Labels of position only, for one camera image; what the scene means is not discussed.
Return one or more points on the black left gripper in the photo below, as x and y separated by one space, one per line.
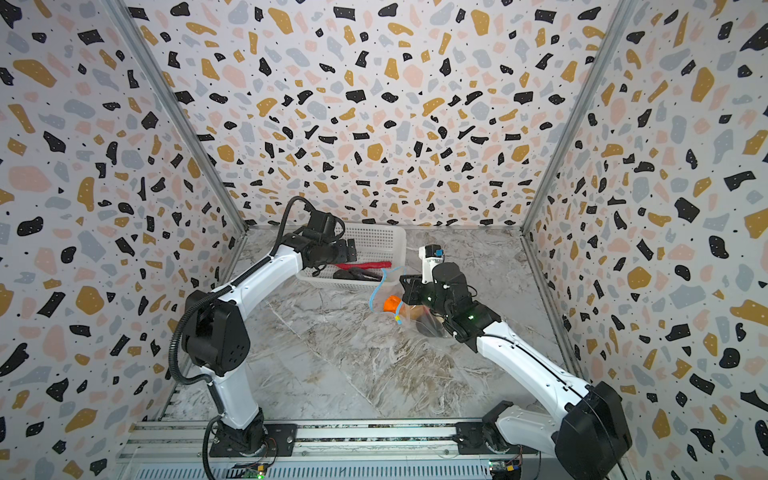
342 251

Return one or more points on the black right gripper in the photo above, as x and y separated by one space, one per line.
411 288

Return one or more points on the orange toy fruit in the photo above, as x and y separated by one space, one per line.
393 305

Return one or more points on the clear zip top bag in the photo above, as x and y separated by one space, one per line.
441 302

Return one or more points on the white plastic basket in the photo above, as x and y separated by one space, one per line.
374 244

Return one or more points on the yellow toy lemon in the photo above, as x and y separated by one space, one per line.
415 313

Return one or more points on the dark avocado toy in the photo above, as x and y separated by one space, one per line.
430 327

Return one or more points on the red toy chili pepper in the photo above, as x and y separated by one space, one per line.
365 265

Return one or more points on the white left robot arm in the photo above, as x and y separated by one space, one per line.
210 343

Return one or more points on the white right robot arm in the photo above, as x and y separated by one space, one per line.
583 426

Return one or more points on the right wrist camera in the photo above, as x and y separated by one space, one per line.
431 255

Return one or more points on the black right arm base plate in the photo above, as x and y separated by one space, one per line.
479 438

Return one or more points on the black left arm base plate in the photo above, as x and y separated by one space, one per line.
261 441

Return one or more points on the aluminium left corner post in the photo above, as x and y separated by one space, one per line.
121 18

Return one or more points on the aluminium corner post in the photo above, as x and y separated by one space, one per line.
615 28
121 18

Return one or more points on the aluminium front rail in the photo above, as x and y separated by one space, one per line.
329 449

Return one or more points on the aluminium right corner post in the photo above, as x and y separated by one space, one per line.
615 28

